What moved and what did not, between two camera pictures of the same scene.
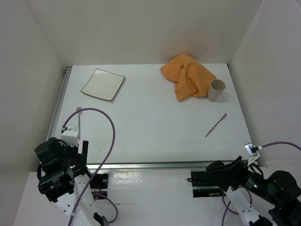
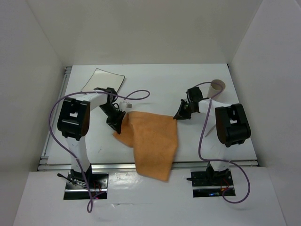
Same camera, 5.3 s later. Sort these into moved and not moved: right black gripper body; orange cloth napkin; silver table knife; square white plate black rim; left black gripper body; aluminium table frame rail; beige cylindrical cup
Moved: right black gripper body; orange cloth napkin; left black gripper body
Not moved: silver table knife; aluminium table frame rail; square white plate black rim; beige cylindrical cup
